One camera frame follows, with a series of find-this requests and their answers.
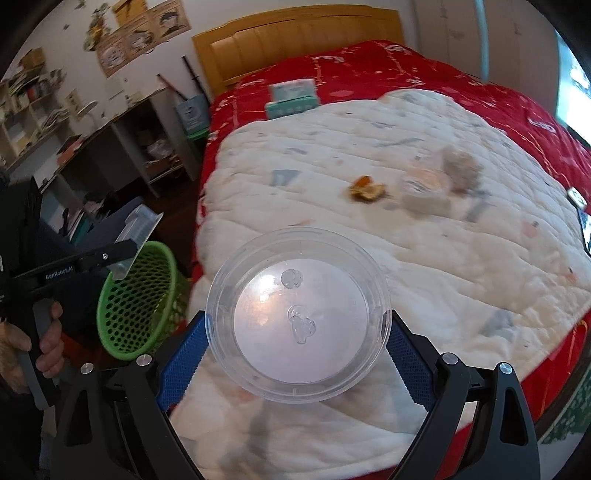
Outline green mesh trash basket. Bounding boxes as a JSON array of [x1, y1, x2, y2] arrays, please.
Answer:
[[96, 241, 190, 361]]

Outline wanted posters on wall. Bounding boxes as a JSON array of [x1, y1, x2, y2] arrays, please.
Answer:
[[86, 1, 191, 78]]

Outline red patterned bedspread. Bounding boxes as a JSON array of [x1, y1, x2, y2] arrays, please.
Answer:
[[190, 40, 590, 418]]

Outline white small device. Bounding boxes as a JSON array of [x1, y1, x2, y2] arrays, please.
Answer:
[[567, 187, 588, 211]]

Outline wooden headboard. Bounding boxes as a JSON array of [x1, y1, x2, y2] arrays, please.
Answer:
[[192, 4, 406, 97]]

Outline white quilted blanket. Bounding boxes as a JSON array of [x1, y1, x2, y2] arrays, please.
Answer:
[[168, 88, 591, 480]]

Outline blue box beside bed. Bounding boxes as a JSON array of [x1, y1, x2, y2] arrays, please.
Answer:
[[175, 94, 209, 134]]

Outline teal tissue pack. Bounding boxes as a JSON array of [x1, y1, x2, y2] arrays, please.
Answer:
[[266, 78, 321, 119]]

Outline black sword on wall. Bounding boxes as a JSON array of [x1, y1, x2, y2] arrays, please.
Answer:
[[181, 55, 209, 101]]

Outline dark open shelf desk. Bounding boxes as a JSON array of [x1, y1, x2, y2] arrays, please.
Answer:
[[41, 89, 199, 229]]

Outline white paper ball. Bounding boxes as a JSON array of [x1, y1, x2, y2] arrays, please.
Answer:
[[443, 146, 483, 193]]

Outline clear plastic lid piece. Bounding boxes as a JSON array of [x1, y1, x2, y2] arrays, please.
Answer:
[[108, 204, 163, 281]]

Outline light wooden bookshelf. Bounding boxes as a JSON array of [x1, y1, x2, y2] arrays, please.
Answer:
[[1, 48, 72, 176]]

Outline orange peel scrap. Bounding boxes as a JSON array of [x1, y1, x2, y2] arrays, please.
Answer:
[[349, 175, 387, 203]]

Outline black smartphone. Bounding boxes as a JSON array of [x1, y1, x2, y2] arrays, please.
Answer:
[[578, 210, 591, 256]]

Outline person's left hand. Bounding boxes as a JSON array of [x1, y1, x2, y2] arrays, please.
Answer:
[[0, 301, 66, 395]]

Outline clear plastic cup with label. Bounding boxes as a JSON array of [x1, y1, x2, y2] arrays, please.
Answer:
[[205, 227, 392, 404]]

